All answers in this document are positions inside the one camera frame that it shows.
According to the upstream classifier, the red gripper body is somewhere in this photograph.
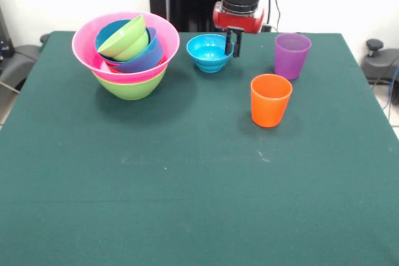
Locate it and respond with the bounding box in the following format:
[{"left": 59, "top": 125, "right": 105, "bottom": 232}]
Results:
[{"left": 213, "top": 1, "right": 266, "bottom": 35}]

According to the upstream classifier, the black equipment with knob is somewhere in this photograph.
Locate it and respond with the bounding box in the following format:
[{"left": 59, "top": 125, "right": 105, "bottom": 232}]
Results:
[{"left": 361, "top": 39, "right": 399, "bottom": 107}]

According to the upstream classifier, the purple cup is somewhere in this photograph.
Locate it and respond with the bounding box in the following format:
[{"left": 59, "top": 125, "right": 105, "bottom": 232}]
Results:
[{"left": 274, "top": 32, "right": 312, "bottom": 80}]

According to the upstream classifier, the large green bowl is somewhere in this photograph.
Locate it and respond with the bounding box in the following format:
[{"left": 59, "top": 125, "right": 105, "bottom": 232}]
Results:
[{"left": 92, "top": 66, "right": 168, "bottom": 101}]

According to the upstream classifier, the large pink bowl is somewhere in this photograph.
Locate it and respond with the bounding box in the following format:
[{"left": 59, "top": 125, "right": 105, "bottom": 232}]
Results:
[{"left": 72, "top": 11, "right": 181, "bottom": 85}]

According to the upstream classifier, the dark green tablecloth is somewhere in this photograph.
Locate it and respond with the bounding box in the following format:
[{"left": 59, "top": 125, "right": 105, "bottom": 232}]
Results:
[{"left": 0, "top": 31, "right": 399, "bottom": 266}]

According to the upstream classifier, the small light blue footed bowl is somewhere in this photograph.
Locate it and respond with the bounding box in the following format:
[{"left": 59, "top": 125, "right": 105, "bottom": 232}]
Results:
[{"left": 186, "top": 34, "right": 235, "bottom": 74}]

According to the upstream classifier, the black and grey equipment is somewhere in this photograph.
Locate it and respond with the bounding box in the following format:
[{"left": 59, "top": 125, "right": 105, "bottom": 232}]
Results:
[{"left": 0, "top": 4, "right": 43, "bottom": 92}]

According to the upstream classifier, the dark blue bowl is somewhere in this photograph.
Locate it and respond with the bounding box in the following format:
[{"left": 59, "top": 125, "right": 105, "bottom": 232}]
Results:
[{"left": 95, "top": 19, "right": 156, "bottom": 66}]

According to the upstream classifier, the wide light blue bowl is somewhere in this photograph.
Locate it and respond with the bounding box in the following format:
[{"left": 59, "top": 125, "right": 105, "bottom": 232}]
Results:
[{"left": 113, "top": 27, "right": 165, "bottom": 74}]

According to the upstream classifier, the orange cup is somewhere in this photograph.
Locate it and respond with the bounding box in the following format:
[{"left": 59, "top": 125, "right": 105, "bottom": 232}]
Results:
[{"left": 251, "top": 74, "right": 293, "bottom": 128}]

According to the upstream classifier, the small green bowl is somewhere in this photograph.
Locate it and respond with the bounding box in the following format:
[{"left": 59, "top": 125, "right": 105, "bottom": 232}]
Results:
[{"left": 97, "top": 14, "right": 150, "bottom": 62}]

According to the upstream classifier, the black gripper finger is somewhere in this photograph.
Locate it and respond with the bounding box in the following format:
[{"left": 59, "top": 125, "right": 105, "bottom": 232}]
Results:
[
  {"left": 233, "top": 31, "right": 244, "bottom": 59},
  {"left": 224, "top": 29, "right": 235, "bottom": 55}
]

